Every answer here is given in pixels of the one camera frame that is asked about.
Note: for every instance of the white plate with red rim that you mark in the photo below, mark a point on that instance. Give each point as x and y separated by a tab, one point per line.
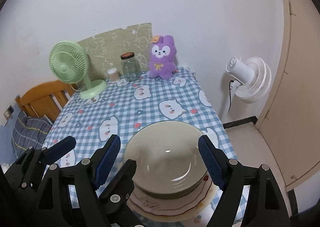
165	207

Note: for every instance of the wall socket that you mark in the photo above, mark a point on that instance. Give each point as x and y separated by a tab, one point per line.
8	112

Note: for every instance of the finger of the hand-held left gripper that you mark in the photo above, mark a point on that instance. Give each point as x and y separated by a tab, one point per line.
125	177
61	148

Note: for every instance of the green cartoon printed board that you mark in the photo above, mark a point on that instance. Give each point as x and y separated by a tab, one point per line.
112	41

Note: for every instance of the purple plush bunny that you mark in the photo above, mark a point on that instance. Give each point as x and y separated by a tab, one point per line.
162	61

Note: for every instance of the green desk fan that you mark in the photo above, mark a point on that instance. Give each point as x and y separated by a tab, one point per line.
67	66

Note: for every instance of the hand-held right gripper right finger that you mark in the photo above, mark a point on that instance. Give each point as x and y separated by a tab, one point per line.
212	164

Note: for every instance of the blue checked bear tablecloth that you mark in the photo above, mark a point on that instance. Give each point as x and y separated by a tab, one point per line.
120	109

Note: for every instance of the glass jar with dark lid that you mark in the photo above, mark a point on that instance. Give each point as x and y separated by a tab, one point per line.
130	69

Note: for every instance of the orange wooden chair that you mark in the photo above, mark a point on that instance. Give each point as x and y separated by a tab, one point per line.
40	96

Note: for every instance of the white standing fan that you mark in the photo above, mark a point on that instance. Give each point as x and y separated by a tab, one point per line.
252	79

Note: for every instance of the grey plaid pillow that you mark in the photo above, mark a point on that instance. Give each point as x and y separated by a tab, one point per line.
30	131

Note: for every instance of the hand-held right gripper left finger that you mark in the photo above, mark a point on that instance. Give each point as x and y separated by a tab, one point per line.
108	160

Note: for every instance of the clear cotton swab container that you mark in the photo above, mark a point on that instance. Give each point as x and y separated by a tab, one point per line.
112	75

